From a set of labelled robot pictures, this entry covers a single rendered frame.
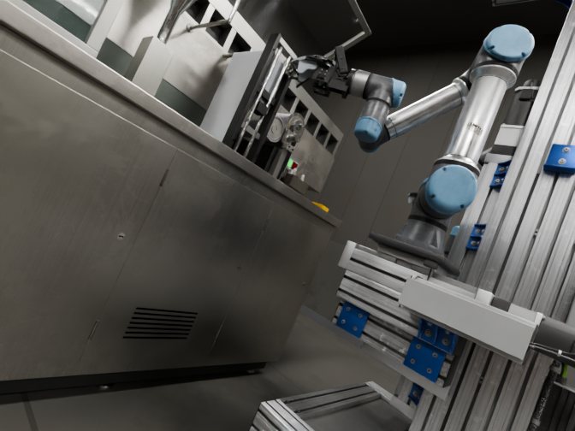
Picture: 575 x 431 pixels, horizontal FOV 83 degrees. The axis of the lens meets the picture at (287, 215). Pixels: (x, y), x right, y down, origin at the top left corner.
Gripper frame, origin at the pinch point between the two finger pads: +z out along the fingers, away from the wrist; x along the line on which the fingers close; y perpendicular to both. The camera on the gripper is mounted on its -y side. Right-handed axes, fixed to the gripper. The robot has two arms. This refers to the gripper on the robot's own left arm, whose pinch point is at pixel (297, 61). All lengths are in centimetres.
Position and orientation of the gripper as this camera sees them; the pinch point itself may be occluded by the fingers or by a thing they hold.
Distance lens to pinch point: 116.7
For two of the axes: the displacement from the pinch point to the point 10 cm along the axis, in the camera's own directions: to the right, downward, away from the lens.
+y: -4.2, 8.9, -2.0
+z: -9.0, -3.6, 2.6
